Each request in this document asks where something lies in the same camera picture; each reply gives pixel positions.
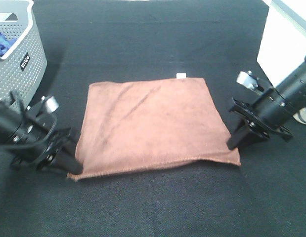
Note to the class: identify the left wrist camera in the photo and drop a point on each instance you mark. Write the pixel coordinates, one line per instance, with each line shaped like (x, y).
(50, 104)

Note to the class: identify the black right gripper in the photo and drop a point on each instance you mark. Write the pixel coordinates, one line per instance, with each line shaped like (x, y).
(252, 129)

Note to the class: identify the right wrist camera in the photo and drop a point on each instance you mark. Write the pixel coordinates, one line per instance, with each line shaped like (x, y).
(249, 81)

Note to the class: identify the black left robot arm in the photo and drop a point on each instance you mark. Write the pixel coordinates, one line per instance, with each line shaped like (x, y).
(4, 121)

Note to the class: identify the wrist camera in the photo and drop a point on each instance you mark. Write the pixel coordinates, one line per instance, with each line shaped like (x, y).
(50, 104)
(249, 81)

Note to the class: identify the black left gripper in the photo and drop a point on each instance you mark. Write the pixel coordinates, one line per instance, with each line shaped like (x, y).
(35, 140)

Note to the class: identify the blue cloth in basket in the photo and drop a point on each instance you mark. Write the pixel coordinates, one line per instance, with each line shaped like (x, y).
(5, 44)

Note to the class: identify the brown microfiber towel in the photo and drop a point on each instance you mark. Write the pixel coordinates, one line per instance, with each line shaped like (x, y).
(146, 125)

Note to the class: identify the white plastic basket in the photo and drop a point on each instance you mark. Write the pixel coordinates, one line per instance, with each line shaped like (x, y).
(283, 45)

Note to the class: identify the grey perforated laundry basket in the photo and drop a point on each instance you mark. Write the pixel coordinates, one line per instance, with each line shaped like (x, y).
(22, 67)

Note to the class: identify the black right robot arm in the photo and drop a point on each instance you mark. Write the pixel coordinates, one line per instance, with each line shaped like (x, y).
(273, 107)

